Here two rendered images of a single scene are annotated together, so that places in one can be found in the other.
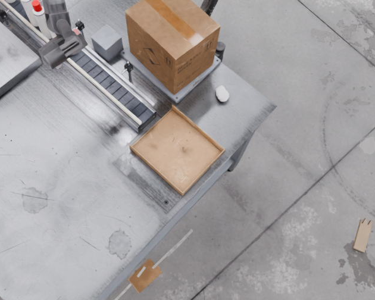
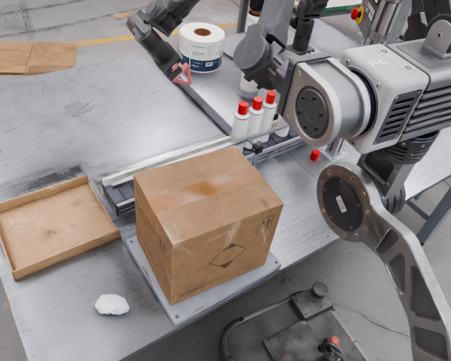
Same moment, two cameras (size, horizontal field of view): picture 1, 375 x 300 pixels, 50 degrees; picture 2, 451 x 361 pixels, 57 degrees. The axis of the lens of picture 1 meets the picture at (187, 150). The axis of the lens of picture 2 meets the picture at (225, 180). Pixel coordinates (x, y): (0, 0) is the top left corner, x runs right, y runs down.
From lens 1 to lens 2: 1.48 m
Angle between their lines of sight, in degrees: 55
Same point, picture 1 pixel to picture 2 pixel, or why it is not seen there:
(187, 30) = (180, 198)
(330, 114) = not seen: outside the picture
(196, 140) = (55, 250)
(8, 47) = not seen: hidden behind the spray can
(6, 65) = (228, 106)
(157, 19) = (211, 171)
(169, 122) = (100, 228)
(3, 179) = (111, 96)
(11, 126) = (164, 107)
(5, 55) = not seen: hidden behind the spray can
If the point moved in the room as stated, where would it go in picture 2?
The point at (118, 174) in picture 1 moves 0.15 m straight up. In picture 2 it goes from (62, 166) to (54, 132)
